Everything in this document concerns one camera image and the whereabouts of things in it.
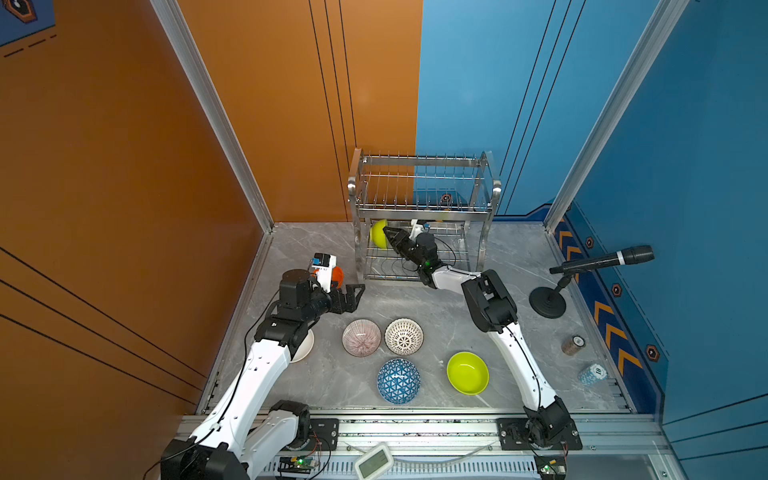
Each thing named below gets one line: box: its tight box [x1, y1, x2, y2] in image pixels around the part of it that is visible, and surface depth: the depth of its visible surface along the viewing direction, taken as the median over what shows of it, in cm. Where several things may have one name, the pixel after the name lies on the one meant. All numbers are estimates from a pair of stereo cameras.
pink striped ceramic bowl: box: [341, 318, 382, 358], surface depth 89 cm
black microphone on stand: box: [529, 245, 655, 319], surface depth 84 cm
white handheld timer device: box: [355, 442, 394, 480], surface depth 69 cm
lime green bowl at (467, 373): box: [446, 351, 490, 396], surface depth 83 cm
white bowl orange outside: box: [290, 329, 315, 363], surface depth 84 cm
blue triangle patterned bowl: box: [376, 358, 421, 405], surface depth 82 cm
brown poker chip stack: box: [561, 335, 586, 356], surface depth 84 cm
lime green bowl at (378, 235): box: [370, 219, 389, 249], surface depth 105 cm
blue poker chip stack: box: [578, 364, 608, 386], surface depth 79 cm
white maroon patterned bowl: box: [384, 318, 425, 356], surface depth 89 cm
